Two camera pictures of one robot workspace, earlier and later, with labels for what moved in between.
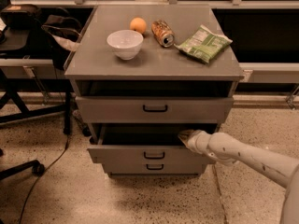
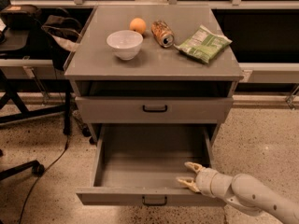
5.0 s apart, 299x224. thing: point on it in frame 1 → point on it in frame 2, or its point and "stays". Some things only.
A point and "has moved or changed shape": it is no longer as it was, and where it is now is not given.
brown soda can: (163, 33) stays
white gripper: (196, 141) → (206, 180)
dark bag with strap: (64, 35) stays
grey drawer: (146, 143) has moved or changed shape
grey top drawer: (155, 109) stays
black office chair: (37, 168) stays
